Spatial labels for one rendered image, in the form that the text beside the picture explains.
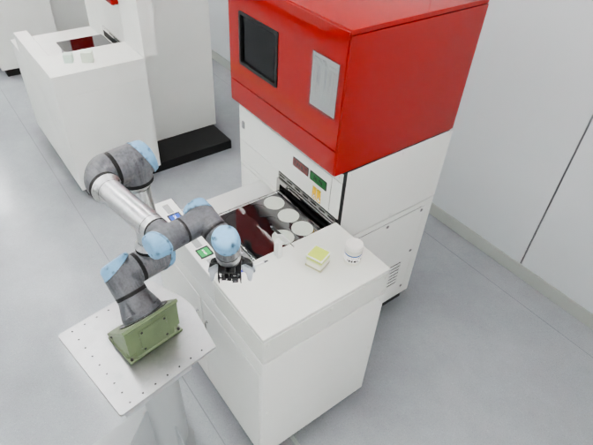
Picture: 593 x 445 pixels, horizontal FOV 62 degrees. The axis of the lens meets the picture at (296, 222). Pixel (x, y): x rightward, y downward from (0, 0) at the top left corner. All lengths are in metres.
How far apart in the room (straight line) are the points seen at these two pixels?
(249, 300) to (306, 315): 0.22
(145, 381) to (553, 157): 2.48
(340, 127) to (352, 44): 0.32
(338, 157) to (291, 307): 0.61
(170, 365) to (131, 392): 0.16
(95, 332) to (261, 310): 0.64
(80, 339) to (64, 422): 0.88
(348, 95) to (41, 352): 2.19
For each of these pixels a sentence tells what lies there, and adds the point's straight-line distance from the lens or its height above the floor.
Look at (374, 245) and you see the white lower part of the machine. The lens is 2.59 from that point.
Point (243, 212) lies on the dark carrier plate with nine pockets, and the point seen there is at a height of 0.90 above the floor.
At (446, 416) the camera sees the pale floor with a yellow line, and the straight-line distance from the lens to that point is 2.87.
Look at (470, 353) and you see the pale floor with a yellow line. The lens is 3.14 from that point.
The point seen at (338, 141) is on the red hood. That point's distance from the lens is 1.95.
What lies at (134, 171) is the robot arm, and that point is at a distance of 1.66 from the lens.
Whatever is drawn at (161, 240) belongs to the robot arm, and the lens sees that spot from 1.34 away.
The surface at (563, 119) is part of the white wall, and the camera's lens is 3.16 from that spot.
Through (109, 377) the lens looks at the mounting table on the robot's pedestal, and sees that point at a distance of 1.94.
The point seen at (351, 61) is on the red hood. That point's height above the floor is 1.71.
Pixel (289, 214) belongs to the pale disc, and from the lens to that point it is 2.34.
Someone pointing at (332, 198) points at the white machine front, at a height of 1.07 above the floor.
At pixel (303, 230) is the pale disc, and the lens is 2.26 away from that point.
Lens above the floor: 2.40
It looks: 41 degrees down
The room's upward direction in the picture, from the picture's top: 4 degrees clockwise
